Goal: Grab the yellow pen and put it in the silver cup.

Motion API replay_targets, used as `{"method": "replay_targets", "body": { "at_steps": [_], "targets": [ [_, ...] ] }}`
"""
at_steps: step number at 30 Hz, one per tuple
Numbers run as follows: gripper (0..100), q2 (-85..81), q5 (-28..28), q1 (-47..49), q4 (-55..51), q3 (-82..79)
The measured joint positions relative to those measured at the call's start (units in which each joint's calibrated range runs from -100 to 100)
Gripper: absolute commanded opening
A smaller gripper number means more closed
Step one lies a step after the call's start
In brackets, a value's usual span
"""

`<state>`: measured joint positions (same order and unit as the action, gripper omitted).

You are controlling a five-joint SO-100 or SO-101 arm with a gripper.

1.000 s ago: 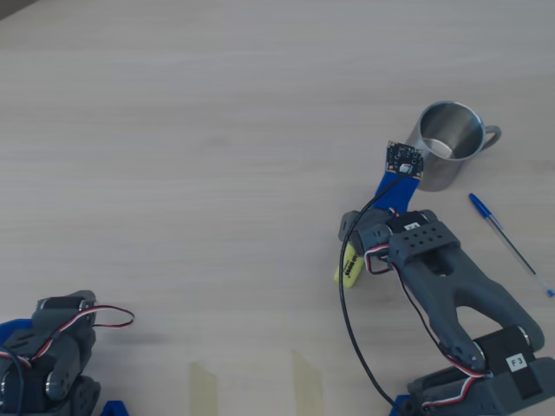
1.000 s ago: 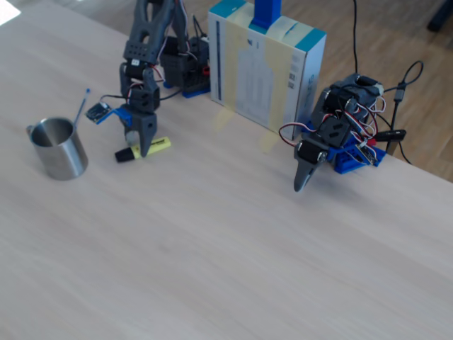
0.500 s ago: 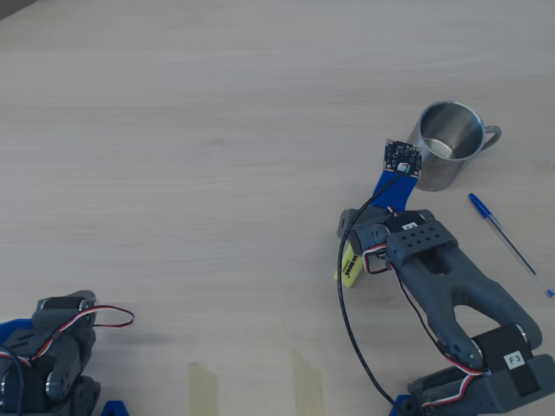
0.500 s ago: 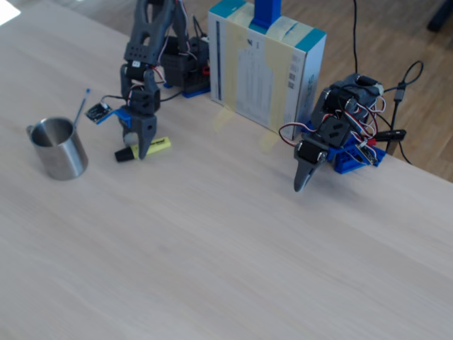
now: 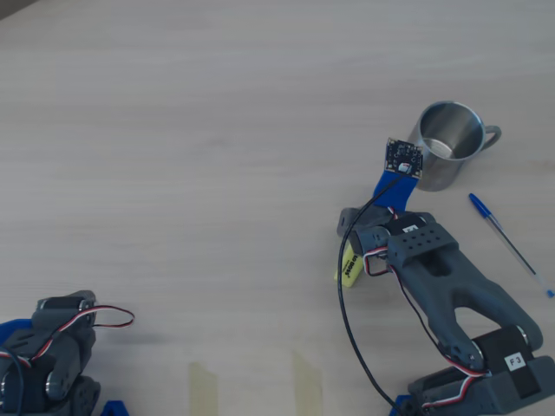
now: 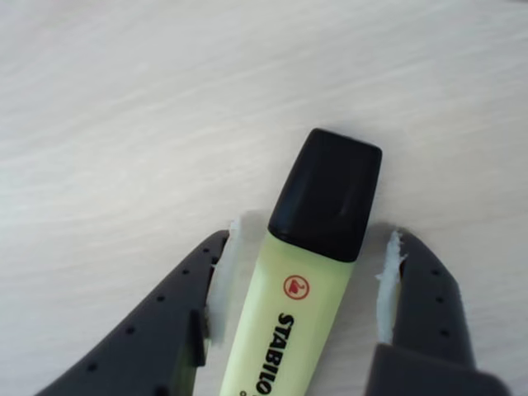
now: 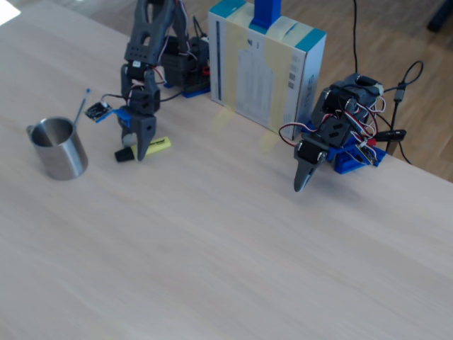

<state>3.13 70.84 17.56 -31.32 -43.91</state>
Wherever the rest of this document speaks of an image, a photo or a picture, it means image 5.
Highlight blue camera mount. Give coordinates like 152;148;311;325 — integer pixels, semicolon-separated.
371;170;418;213

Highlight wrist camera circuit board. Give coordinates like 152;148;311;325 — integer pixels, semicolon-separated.
384;137;425;179

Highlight blue ballpoint pen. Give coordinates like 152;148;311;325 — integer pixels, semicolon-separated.
467;192;555;299

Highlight yellow highlighter pen black cap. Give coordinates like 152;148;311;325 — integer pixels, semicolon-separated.
332;240;365;289

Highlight blue arm base clamp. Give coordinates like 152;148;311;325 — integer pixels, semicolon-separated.
100;400;131;416
388;393;413;416

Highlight silver metal cup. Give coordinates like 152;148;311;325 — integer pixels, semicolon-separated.
407;101;503;193

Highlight short clear tape strip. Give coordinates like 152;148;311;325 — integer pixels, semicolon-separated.
188;361;218;416

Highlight red white black servo wire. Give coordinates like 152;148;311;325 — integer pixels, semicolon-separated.
29;304;136;361

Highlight black camera cable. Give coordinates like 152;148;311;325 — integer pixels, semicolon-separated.
336;175;407;416

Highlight blue printed bracket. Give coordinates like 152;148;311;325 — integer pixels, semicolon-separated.
0;318;35;348

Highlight long clear tape strip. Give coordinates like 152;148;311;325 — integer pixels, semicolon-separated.
291;348;324;416

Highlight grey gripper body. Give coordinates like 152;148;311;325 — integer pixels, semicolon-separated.
336;206;435;238

